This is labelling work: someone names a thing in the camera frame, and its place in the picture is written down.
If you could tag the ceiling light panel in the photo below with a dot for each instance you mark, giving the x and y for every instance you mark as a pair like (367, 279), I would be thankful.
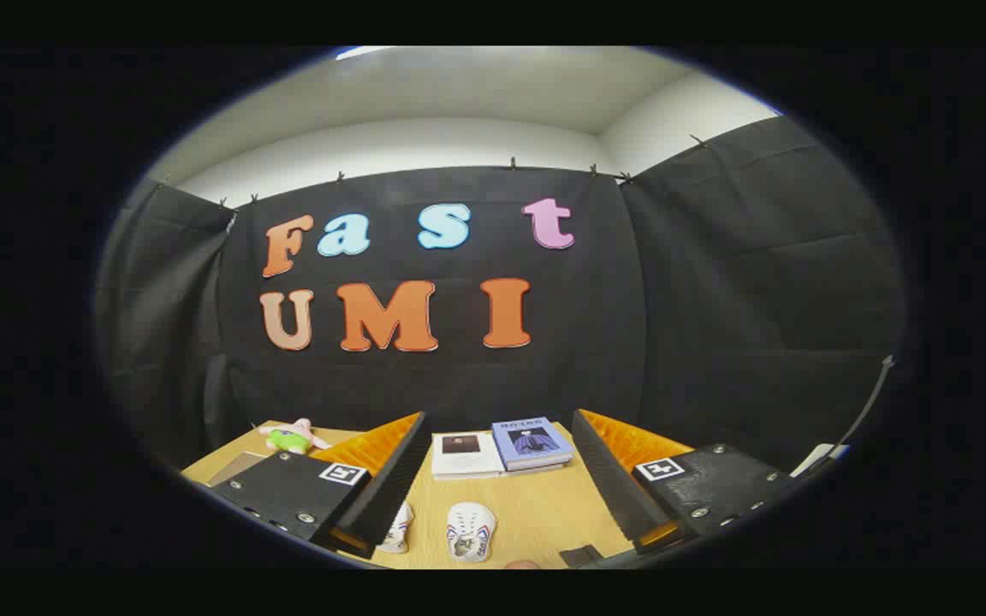
(365, 51)

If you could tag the pink and green plush toy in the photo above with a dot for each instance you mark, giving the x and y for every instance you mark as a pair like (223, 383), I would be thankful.
(292, 440)

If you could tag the beige fabric storage box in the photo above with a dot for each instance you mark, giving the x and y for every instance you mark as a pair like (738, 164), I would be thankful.
(236, 468)

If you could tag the blue cover book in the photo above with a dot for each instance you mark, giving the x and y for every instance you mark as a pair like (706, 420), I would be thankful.
(534, 441)

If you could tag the white shoe with stripes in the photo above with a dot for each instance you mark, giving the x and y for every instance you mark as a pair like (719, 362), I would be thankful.
(400, 530)
(470, 530)

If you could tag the white book with dark photo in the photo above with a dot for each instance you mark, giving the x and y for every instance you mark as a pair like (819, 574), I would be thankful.
(466, 455)

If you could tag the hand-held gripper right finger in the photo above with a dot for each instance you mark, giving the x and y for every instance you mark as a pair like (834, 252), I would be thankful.
(608, 479)

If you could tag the black backdrop cloth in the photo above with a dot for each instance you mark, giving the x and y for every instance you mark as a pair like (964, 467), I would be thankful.
(715, 299)

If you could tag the grey paperback book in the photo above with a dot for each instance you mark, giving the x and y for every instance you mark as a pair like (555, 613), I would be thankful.
(544, 467)

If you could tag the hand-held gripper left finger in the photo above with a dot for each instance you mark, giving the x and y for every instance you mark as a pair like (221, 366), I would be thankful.
(390, 479)

